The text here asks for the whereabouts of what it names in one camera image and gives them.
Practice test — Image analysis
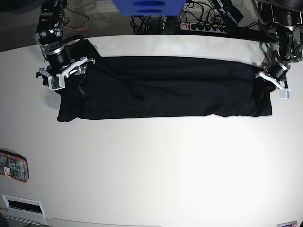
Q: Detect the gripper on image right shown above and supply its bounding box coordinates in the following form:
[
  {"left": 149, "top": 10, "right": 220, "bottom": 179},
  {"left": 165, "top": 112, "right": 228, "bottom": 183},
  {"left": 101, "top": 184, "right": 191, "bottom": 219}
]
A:
[{"left": 264, "top": 61, "right": 290, "bottom": 81}]

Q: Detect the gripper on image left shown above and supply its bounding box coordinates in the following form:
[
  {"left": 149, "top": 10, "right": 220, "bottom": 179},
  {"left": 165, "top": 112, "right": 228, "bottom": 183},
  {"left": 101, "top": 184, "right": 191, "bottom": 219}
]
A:
[{"left": 36, "top": 47, "right": 86, "bottom": 95}]

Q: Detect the black T-shirt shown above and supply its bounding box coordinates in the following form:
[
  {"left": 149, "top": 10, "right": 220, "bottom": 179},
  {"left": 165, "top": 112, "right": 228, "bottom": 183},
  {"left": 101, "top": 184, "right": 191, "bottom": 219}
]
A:
[{"left": 57, "top": 40, "right": 273, "bottom": 122}]

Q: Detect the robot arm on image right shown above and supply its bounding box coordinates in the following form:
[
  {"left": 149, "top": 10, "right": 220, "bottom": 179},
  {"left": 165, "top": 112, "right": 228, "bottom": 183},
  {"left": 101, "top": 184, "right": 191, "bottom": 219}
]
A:
[{"left": 251, "top": 0, "right": 303, "bottom": 82}]

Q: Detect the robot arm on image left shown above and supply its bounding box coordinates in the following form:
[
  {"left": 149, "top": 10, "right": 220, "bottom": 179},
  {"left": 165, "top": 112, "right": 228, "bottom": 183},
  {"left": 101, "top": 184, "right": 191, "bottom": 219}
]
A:
[{"left": 34, "top": 0, "right": 89, "bottom": 91}]

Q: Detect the blue plastic bin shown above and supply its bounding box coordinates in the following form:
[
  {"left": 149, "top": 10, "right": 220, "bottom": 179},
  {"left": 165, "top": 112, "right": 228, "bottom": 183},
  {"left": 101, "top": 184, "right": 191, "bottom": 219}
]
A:
[{"left": 112, "top": 0, "right": 186, "bottom": 16}]

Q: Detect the black box under bin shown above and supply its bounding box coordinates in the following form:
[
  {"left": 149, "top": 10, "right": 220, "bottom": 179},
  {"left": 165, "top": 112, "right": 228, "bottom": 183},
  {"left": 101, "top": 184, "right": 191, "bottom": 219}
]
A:
[{"left": 162, "top": 16, "right": 179, "bottom": 35}]

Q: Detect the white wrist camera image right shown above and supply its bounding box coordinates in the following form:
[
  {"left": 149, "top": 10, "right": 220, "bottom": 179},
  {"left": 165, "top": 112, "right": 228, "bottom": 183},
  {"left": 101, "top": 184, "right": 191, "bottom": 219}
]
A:
[{"left": 255, "top": 70, "right": 293, "bottom": 100}]

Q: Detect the power strip with red switch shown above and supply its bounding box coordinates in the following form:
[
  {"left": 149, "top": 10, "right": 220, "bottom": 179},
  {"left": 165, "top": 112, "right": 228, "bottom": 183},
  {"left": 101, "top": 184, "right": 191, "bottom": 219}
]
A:
[{"left": 179, "top": 22, "right": 226, "bottom": 34}]

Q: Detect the white table cable slot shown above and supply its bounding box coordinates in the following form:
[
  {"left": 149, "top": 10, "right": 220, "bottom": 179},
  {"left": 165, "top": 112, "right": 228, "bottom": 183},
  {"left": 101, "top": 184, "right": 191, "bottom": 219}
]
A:
[{"left": 1, "top": 194, "right": 45, "bottom": 217}]

